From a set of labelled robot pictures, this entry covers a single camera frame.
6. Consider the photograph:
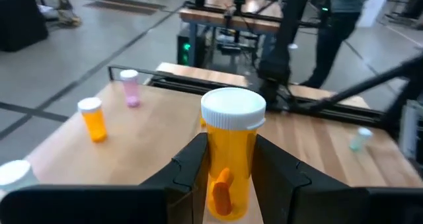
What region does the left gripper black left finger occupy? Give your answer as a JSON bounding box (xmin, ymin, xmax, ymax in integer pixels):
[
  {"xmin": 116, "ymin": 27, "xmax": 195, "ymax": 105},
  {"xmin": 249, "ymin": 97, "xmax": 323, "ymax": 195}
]
[{"xmin": 140, "ymin": 133, "xmax": 210, "ymax": 224}]

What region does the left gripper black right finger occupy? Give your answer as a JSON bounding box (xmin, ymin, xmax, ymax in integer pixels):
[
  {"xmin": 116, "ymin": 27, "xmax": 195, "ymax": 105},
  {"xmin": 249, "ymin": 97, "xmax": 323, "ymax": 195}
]
[{"xmin": 251, "ymin": 134, "xmax": 368, "ymax": 224}]

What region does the orange medicine bottle white cap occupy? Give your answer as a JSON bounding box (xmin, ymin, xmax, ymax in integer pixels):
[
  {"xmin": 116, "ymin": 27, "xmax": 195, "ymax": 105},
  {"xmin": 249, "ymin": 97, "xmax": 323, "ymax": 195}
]
[
  {"xmin": 77, "ymin": 96, "xmax": 108, "ymax": 143},
  {"xmin": 200, "ymin": 87, "xmax": 267, "ymax": 222}
]

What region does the teal medicine bottle white cap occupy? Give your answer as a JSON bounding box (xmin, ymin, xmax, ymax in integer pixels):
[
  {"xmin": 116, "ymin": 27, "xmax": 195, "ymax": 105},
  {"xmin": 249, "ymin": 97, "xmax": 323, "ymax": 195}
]
[
  {"xmin": 348, "ymin": 127, "xmax": 374, "ymax": 153},
  {"xmin": 0, "ymin": 159, "xmax": 40, "ymax": 194}
]

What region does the pink medicine bottle white cap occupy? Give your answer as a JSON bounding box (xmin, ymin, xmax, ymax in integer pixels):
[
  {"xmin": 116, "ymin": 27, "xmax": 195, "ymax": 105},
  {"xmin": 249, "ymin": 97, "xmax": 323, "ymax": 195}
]
[{"xmin": 119, "ymin": 69, "xmax": 141, "ymax": 108}]

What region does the black computer tower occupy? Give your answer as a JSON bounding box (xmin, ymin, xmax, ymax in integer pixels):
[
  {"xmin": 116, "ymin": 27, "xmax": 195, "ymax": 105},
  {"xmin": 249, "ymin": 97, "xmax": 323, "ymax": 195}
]
[{"xmin": 176, "ymin": 34, "xmax": 200, "ymax": 67}]

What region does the wooden background table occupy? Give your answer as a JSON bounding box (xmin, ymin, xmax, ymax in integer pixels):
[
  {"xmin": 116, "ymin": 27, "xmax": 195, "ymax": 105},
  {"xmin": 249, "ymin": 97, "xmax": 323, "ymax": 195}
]
[{"xmin": 178, "ymin": 0, "xmax": 285, "ymax": 34}]

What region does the dark floor mat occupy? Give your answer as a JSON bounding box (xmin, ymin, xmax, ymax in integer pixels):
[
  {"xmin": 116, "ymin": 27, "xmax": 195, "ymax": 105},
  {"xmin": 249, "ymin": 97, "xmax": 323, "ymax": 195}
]
[{"xmin": 84, "ymin": 0, "xmax": 167, "ymax": 17}]

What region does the large black box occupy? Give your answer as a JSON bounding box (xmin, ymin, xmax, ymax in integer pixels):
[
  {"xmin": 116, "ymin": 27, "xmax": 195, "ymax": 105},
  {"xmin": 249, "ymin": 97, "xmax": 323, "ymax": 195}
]
[{"xmin": 0, "ymin": 0, "xmax": 50, "ymax": 52}]

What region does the wooden shelf black metal frame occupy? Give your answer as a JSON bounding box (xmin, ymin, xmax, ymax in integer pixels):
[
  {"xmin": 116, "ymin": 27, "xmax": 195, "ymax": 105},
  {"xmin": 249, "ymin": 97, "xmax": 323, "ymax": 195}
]
[{"xmin": 25, "ymin": 64, "xmax": 298, "ymax": 224}]

